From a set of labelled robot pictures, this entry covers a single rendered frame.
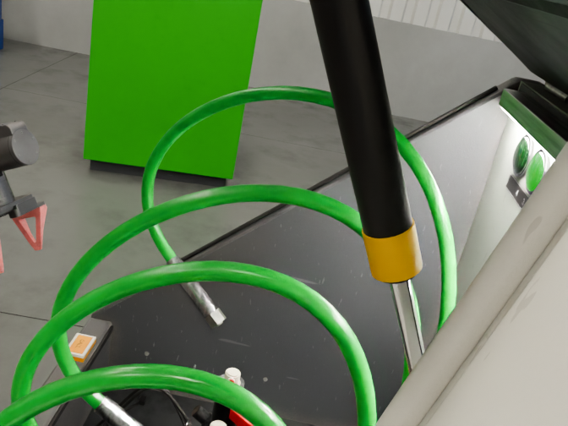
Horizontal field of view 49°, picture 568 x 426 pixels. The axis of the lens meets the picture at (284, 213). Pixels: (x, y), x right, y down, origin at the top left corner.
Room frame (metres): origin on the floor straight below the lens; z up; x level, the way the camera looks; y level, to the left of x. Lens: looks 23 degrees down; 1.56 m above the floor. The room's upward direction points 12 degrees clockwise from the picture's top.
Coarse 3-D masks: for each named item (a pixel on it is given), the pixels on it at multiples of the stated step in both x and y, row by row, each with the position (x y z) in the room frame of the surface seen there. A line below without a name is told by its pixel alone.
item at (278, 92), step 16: (224, 96) 0.63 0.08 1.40; (240, 96) 0.62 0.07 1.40; (256, 96) 0.62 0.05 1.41; (272, 96) 0.61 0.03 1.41; (288, 96) 0.60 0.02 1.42; (304, 96) 0.60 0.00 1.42; (320, 96) 0.59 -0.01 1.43; (192, 112) 0.65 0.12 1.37; (208, 112) 0.64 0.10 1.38; (176, 128) 0.65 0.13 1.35; (160, 144) 0.66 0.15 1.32; (400, 144) 0.56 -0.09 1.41; (160, 160) 0.67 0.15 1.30; (416, 160) 0.55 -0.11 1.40; (144, 176) 0.67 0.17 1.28; (416, 176) 0.55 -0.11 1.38; (432, 176) 0.55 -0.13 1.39; (144, 192) 0.67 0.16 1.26; (432, 192) 0.54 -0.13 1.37; (144, 208) 0.66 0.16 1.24; (432, 208) 0.54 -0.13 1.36; (448, 224) 0.54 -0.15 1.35; (160, 240) 0.66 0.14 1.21; (448, 240) 0.53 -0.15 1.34; (448, 256) 0.53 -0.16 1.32; (448, 272) 0.53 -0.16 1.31; (448, 288) 0.53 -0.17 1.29; (448, 304) 0.52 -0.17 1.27
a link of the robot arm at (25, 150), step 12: (0, 132) 0.89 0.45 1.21; (12, 132) 0.88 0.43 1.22; (24, 132) 0.91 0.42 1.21; (0, 144) 0.88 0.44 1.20; (12, 144) 0.87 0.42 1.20; (24, 144) 0.89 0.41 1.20; (36, 144) 0.92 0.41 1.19; (0, 156) 0.87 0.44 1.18; (12, 156) 0.87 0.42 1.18; (24, 156) 0.88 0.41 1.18; (36, 156) 0.91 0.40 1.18; (0, 168) 0.88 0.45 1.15; (12, 168) 0.89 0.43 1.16
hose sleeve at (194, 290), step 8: (176, 256) 0.65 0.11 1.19; (168, 264) 0.65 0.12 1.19; (184, 288) 0.64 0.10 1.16; (192, 288) 0.63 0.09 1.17; (200, 288) 0.64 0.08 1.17; (192, 296) 0.63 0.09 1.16; (200, 296) 0.63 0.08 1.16; (208, 296) 0.64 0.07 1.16; (200, 304) 0.63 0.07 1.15; (208, 304) 0.63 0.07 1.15; (208, 312) 0.62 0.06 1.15
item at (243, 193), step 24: (216, 192) 0.44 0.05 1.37; (240, 192) 0.44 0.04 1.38; (264, 192) 0.44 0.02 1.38; (288, 192) 0.44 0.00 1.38; (312, 192) 0.45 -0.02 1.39; (144, 216) 0.44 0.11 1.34; (168, 216) 0.44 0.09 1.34; (336, 216) 0.44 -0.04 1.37; (120, 240) 0.44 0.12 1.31; (96, 264) 0.45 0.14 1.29; (72, 288) 0.44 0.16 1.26; (72, 360) 0.45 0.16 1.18; (96, 408) 0.44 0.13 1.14; (120, 408) 0.45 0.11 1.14
